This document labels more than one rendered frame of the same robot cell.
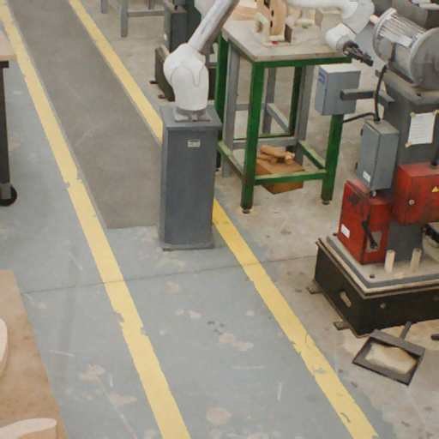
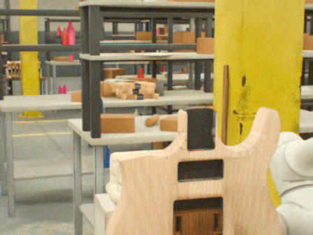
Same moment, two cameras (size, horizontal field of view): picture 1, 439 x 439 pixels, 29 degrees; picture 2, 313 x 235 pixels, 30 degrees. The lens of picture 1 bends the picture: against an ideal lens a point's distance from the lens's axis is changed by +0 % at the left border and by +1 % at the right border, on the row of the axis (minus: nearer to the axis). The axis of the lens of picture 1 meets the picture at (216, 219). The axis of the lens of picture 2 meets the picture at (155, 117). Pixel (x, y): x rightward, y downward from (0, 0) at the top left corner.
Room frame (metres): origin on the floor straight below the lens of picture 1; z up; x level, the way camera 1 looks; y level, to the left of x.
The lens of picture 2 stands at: (4.62, 0.88, 1.52)
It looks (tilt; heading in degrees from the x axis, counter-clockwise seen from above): 9 degrees down; 271
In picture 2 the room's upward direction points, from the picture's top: straight up
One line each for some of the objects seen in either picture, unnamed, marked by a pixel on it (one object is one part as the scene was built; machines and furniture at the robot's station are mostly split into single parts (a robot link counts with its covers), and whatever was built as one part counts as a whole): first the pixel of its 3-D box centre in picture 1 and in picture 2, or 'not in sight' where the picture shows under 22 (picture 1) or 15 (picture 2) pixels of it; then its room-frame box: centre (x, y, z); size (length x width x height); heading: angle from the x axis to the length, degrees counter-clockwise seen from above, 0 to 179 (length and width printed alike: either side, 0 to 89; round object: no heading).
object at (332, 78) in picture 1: (348, 100); not in sight; (3.54, -0.54, 0.99); 0.24 x 0.21 x 0.26; 20
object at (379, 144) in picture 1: (381, 125); not in sight; (3.43, -0.67, 0.93); 0.15 x 0.10 x 0.55; 20
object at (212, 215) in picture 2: not in sight; (195, 221); (4.57, -0.20, 1.15); 0.10 x 0.03 x 0.05; 17
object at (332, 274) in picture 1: (383, 279); not in sight; (3.48, -0.82, 0.12); 0.61 x 0.51 x 0.25; 110
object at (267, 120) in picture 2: not in sight; (258, 130); (4.45, -0.25, 1.32); 0.07 x 0.04 x 0.09; 17
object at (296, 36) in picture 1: (297, 29); not in sight; (4.62, -0.37, 0.98); 0.27 x 0.16 x 0.09; 18
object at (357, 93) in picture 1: (361, 93); not in sight; (3.56, -0.59, 1.02); 0.19 x 0.04 x 0.04; 110
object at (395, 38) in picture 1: (416, 46); not in sight; (3.54, -0.79, 1.25); 0.41 x 0.27 x 0.26; 20
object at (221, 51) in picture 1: (219, 102); not in sight; (4.82, 0.03, 0.45); 0.05 x 0.05 x 0.90; 20
